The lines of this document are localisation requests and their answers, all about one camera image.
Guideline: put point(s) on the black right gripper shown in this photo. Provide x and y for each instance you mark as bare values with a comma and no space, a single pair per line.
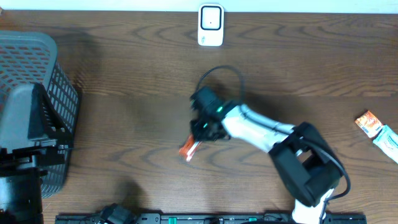
198,135

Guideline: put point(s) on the red chocolate bar wrapper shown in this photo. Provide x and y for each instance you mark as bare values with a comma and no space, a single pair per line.
189,148

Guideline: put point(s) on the small orange box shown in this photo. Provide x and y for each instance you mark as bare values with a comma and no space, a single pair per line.
370,124

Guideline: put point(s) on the teal wet wipes pack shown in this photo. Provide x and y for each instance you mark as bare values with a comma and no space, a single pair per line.
387,142

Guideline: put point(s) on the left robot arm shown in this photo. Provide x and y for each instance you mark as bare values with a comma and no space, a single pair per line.
31,135

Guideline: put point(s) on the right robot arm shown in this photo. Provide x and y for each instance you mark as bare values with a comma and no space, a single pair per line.
304,161

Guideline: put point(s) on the white barcode scanner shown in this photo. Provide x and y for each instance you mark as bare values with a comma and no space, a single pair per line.
210,25

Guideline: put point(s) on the grey plastic mesh basket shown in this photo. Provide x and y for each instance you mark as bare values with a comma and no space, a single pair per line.
31,57

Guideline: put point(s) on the black mounting rail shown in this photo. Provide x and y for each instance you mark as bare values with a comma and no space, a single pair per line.
115,214

